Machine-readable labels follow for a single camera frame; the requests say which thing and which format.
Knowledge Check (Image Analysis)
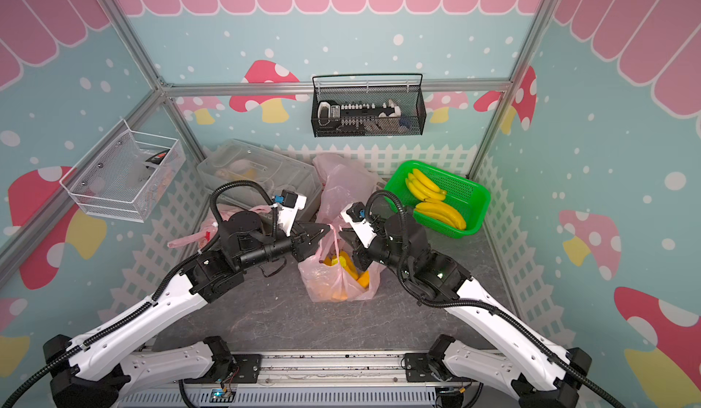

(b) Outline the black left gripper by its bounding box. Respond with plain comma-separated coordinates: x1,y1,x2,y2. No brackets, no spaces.
237,220,330,271

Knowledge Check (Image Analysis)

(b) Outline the orange banana bunch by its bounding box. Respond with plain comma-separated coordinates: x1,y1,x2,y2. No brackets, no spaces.
322,251,371,301

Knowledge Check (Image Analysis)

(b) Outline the pink plastic bag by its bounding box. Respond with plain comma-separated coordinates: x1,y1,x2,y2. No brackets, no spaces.
298,213,385,303
167,204,244,249
312,154,384,223

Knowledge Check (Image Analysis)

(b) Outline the pink plastic bag front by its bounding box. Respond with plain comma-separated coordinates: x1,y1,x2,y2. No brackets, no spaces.
167,204,244,249

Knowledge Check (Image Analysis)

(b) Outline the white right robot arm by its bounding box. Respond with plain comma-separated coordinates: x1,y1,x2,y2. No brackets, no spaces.
341,190,621,407

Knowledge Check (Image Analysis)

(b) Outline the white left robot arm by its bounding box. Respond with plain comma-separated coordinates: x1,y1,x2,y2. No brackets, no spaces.
5,180,332,407

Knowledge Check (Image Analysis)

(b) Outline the yellow banana bunch in basket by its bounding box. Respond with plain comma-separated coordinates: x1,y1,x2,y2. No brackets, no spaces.
405,169,467,231

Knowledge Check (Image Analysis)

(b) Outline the pink plastic bag back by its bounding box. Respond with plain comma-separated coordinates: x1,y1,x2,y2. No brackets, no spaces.
312,154,384,223

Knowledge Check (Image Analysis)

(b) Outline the green plastic basket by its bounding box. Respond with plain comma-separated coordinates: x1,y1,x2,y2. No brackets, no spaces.
385,161,491,239

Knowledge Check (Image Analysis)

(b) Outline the clear lidded storage box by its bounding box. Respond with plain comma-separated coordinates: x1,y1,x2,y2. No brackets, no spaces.
197,140,323,221

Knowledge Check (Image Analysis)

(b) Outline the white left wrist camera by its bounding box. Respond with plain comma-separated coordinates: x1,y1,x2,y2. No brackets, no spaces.
274,190,307,236

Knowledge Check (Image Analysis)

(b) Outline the black wire mesh basket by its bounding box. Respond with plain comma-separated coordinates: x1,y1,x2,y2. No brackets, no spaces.
310,73,426,138

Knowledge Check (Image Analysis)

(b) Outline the metal base rail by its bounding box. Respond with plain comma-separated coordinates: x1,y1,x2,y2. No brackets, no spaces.
119,349,520,407

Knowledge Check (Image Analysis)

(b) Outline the white wire mesh basket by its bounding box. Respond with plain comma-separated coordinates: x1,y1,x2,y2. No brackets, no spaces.
60,120,186,223

